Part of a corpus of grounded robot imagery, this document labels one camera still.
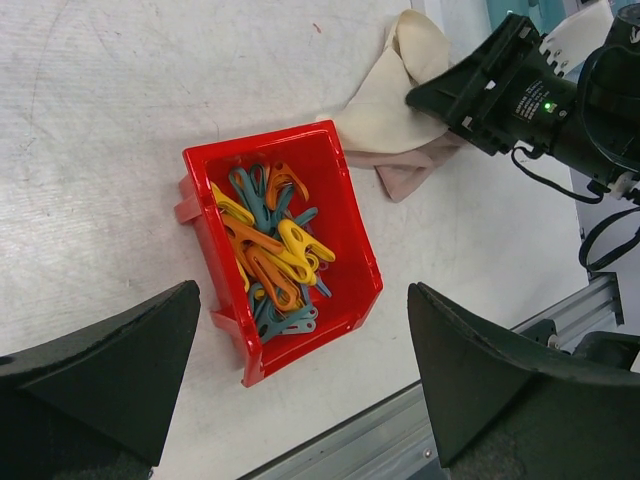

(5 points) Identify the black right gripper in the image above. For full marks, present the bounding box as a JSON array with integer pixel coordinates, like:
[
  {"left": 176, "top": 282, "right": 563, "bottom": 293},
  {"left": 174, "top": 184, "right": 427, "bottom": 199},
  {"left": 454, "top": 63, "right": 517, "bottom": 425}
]
[{"left": 405, "top": 13, "right": 575, "bottom": 155}]

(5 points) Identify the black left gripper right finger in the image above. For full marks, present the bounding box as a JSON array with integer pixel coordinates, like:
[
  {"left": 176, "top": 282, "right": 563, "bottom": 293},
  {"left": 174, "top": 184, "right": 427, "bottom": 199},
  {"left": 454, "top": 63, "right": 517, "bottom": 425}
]
[{"left": 408, "top": 283, "right": 639, "bottom": 479}]

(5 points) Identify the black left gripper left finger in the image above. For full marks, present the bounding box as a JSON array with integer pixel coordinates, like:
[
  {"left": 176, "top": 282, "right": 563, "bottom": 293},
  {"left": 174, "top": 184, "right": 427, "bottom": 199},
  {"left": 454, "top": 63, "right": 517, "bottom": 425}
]
[{"left": 1, "top": 280, "right": 201, "bottom": 479}]

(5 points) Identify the pink cream underwear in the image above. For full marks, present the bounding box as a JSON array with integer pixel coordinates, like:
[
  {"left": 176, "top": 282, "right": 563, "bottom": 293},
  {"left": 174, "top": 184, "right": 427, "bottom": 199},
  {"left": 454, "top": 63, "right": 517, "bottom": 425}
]
[{"left": 318, "top": 9, "right": 465, "bottom": 203}]

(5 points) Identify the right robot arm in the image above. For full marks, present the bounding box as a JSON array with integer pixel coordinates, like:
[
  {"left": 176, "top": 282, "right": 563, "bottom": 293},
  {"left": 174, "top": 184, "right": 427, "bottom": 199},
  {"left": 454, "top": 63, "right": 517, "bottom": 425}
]
[{"left": 406, "top": 4, "right": 639, "bottom": 203}]

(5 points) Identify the teal plastic basket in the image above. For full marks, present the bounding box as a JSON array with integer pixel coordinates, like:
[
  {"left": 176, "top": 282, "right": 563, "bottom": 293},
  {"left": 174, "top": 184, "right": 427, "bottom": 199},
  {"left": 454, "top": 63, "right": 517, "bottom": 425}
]
[{"left": 486, "top": 0, "right": 587, "bottom": 31}]

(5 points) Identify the pile of coloured clothespins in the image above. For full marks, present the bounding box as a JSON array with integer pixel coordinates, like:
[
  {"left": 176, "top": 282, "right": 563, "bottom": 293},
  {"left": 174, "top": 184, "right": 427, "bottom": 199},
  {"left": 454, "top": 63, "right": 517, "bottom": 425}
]
[{"left": 209, "top": 162, "right": 336, "bottom": 344}]

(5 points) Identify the red plastic bin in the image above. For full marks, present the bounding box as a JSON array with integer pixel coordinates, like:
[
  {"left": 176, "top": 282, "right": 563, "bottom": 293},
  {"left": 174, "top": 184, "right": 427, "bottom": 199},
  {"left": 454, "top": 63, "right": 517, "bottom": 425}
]
[{"left": 175, "top": 120, "right": 383, "bottom": 387}]

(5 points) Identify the aluminium rail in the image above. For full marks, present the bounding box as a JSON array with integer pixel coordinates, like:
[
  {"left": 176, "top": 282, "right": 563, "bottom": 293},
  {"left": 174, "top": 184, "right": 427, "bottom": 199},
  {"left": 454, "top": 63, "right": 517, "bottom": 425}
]
[{"left": 252, "top": 275, "right": 639, "bottom": 479}]

